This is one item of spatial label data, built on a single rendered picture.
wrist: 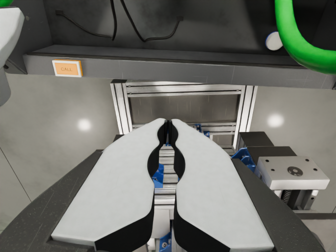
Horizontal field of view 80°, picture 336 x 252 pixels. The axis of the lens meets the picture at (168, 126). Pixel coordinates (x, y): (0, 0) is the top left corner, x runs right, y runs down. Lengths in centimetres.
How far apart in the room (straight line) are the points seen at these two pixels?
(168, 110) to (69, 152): 101
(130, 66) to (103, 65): 5
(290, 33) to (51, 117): 171
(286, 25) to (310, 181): 45
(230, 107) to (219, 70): 89
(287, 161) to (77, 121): 146
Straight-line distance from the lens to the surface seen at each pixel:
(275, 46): 56
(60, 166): 208
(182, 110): 127
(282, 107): 169
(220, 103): 128
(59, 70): 46
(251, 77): 44
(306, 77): 49
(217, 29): 53
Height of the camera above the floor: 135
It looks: 59 degrees down
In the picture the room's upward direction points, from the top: 177 degrees counter-clockwise
